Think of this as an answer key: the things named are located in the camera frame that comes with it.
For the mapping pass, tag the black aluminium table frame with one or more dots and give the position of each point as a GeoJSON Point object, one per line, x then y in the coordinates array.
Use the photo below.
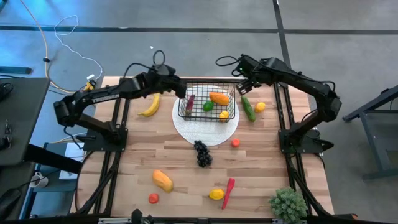
{"type": "Point", "coordinates": [202, 80]}

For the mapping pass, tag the purple-red toy sweet potato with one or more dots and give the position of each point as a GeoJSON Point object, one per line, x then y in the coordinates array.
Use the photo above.
{"type": "Point", "coordinates": [190, 104]}

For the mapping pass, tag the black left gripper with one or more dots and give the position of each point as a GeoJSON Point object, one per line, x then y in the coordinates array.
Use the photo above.
{"type": "Point", "coordinates": [179, 88]}

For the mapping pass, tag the grey metal table stand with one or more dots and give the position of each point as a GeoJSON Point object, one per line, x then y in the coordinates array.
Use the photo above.
{"type": "Point", "coordinates": [373, 146]}

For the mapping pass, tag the orange-red toy tomato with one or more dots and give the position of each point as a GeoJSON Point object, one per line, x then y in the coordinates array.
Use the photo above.
{"type": "Point", "coordinates": [235, 143]}
{"type": "Point", "coordinates": [153, 198]}

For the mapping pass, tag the yellow toy mango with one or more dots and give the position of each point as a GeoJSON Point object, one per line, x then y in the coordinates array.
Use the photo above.
{"type": "Point", "coordinates": [162, 181]}

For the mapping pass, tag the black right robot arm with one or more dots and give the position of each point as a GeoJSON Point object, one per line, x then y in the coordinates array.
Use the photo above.
{"type": "Point", "coordinates": [298, 77]}

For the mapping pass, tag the white paper sheet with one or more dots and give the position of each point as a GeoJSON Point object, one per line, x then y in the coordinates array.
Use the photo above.
{"type": "Point", "coordinates": [74, 152]}

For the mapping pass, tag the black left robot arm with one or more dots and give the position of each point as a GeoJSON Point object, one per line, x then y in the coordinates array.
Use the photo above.
{"type": "Point", "coordinates": [102, 95]}

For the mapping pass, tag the dark grey side table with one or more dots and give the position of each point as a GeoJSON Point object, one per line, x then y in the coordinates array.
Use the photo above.
{"type": "Point", "coordinates": [21, 118]}

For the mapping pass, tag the red toy chili pepper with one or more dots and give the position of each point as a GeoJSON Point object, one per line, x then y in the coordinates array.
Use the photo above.
{"type": "Point", "coordinates": [228, 191]}

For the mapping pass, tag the yellow power plug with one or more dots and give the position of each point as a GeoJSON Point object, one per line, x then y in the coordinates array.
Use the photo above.
{"type": "Point", "coordinates": [89, 86]}

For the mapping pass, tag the silver aluminium bracket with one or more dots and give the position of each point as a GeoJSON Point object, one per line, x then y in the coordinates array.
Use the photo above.
{"type": "Point", "coordinates": [289, 221]}
{"type": "Point", "coordinates": [115, 221]}

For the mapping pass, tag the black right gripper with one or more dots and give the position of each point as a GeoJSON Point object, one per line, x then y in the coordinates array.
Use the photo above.
{"type": "Point", "coordinates": [248, 86]}

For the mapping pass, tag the green toy lime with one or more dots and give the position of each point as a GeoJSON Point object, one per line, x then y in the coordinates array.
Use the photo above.
{"type": "Point", "coordinates": [208, 106]}

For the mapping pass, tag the green toy cucumber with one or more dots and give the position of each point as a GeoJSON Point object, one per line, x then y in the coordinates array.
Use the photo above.
{"type": "Point", "coordinates": [248, 108]}

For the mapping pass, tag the yellow toy banana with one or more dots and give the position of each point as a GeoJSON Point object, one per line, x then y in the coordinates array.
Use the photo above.
{"type": "Point", "coordinates": [153, 107]}

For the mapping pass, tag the yellow toy lemon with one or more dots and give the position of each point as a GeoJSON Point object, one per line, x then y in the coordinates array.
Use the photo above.
{"type": "Point", "coordinates": [216, 194]}
{"type": "Point", "coordinates": [224, 115]}
{"type": "Point", "coordinates": [259, 107]}

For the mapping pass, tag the white mug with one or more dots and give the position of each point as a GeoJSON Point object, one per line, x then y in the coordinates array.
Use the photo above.
{"type": "Point", "coordinates": [40, 181]}

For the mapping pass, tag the dark purple toy grapes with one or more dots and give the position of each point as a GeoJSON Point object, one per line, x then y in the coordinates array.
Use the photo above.
{"type": "Point", "coordinates": [202, 155]}

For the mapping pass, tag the green artificial plant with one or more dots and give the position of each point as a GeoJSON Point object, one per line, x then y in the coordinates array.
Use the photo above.
{"type": "Point", "coordinates": [288, 205]}

